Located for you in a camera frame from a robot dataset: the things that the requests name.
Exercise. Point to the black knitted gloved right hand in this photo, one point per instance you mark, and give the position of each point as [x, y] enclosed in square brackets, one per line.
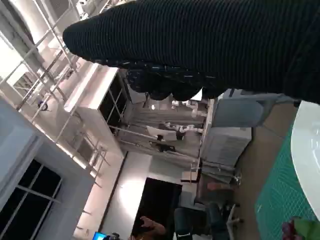
[200, 45]

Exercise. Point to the red toy grape bunch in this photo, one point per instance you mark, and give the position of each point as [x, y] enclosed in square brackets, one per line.
[300, 230]

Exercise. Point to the white plate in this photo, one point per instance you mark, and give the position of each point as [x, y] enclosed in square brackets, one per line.
[308, 155]

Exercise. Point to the white mesh cabinet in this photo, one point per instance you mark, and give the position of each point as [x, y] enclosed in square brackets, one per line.
[225, 147]

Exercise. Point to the black screen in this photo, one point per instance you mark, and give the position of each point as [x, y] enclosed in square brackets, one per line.
[157, 202]

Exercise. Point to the green cutting mat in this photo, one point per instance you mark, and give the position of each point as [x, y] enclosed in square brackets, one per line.
[275, 195]

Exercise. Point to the black office chair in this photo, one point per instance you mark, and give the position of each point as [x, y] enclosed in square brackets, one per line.
[185, 222]

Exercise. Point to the person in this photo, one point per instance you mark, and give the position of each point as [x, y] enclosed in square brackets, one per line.
[150, 231]

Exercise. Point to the laptop with blue screen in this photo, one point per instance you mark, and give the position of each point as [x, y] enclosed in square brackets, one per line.
[100, 236]

